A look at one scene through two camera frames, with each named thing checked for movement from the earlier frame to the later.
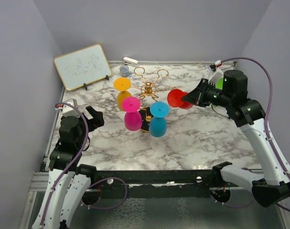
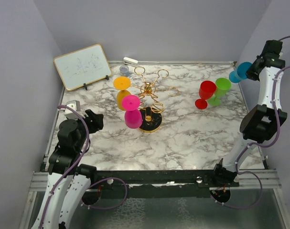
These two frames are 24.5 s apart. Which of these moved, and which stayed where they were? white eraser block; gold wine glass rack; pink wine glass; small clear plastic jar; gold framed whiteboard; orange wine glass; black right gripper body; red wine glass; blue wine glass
Moved: black right gripper body; red wine glass; blue wine glass
Stayed: gold wine glass rack; small clear plastic jar; pink wine glass; gold framed whiteboard; white eraser block; orange wine glass
